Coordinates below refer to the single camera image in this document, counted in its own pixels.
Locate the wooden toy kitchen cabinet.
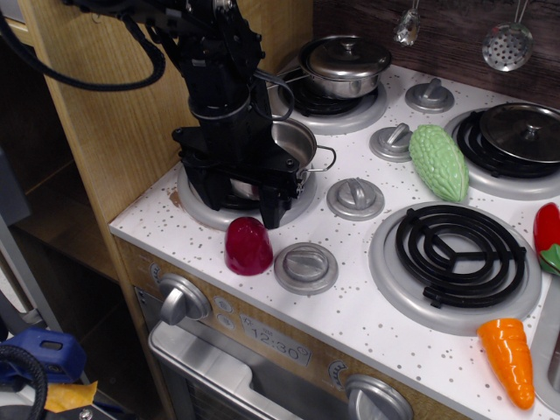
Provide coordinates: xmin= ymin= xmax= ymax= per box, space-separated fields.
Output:
xmin=17 ymin=0 xmax=316 ymax=420

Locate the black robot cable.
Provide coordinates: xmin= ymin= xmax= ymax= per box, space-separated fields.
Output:
xmin=0 ymin=8 xmax=167 ymax=93

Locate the upper middle grey stove knob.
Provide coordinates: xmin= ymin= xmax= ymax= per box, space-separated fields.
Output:
xmin=369 ymin=123 xmax=412 ymax=163

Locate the left oven dial knob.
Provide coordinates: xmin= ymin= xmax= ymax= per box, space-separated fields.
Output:
xmin=158 ymin=273 xmax=212 ymax=326

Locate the yellow tape piece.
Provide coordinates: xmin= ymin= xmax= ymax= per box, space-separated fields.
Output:
xmin=45 ymin=381 xmax=98 ymax=413

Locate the steel pot with lid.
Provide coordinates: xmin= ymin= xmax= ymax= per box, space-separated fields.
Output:
xmin=278 ymin=35 xmax=392 ymax=100

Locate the grey stove knob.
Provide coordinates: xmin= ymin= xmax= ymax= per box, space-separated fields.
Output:
xmin=274 ymin=242 xmax=339 ymax=296
xmin=405 ymin=78 xmax=455 ymax=114
xmin=369 ymin=123 xmax=412 ymax=163
xmin=326 ymin=178 xmax=385 ymax=221

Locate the front right black burner coil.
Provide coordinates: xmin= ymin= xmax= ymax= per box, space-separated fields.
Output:
xmin=395 ymin=205 xmax=526 ymax=308

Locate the back grey stove knob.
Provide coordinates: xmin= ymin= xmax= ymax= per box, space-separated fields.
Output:
xmin=405 ymin=78 xmax=455 ymax=114

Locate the oven dial knob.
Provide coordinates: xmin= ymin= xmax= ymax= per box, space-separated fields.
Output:
xmin=345 ymin=374 xmax=414 ymax=420
xmin=158 ymin=273 xmax=212 ymax=326

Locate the grey oven door handle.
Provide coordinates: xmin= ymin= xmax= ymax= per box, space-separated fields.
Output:
xmin=147 ymin=321 xmax=351 ymax=420

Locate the digital clock display panel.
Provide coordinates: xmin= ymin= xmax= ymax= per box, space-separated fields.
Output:
xmin=240 ymin=314 xmax=312 ymax=367

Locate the right oven dial knob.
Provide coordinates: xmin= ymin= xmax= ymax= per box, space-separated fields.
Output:
xmin=345 ymin=374 xmax=414 ymax=420

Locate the back left black burner coil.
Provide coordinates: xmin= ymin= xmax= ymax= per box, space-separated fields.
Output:
xmin=288 ymin=80 xmax=378 ymax=116

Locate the front grey stove knob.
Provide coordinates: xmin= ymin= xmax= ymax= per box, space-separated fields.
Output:
xmin=274 ymin=242 xmax=339 ymax=296

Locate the hanging steel utensil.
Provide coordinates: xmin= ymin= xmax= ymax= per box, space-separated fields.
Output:
xmin=394 ymin=0 xmax=420 ymax=46

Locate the hanging steel skimmer ladle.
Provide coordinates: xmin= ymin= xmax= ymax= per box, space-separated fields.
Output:
xmin=481 ymin=1 xmax=534 ymax=73

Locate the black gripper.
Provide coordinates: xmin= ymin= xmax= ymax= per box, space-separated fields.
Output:
xmin=172 ymin=94 xmax=293 ymax=229

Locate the small steel pan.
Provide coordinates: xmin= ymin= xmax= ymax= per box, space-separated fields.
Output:
xmin=230 ymin=119 xmax=321 ymax=201

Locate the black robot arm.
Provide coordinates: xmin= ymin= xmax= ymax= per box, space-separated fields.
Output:
xmin=73 ymin=1 xmax=304 ymax=228

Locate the back right black burner coil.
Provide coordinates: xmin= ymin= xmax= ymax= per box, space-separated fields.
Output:
xmin=456 ymin=111 xmax=559 ymax=179

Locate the blue clamp tool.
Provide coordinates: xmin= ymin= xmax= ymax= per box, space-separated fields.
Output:
xmin=1 ymin=327 xmax=87 ymax=383

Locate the flat steel pot lid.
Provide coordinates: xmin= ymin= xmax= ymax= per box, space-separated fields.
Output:
xmin=479 ymin=103 xmax=559 ymax=164

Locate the green toy bitter gourd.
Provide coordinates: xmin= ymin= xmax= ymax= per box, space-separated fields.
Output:
xmin=409 ymin=124 xmax=469 ymax=202

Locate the orange toy carrot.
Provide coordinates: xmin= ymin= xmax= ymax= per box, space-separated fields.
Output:
xmin=477 ymin=318 xmax=536 ymax=410

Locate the red toy pepper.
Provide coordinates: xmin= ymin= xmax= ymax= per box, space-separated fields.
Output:
xmin=533 ymin=203 xmax=559 ymax=276

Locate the red toy sweet potato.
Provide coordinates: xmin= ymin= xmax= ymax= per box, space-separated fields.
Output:
xmin=225 ymin=217 xmax=273 ymax=276

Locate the black burner coil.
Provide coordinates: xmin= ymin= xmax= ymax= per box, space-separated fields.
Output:
xmin=456 ymin=111 xmax=559 ymax=179
xmin=288 ymin=80 xmax=378 ymax=116
xmin=395 ymin=205 xmax=526 ymax=308

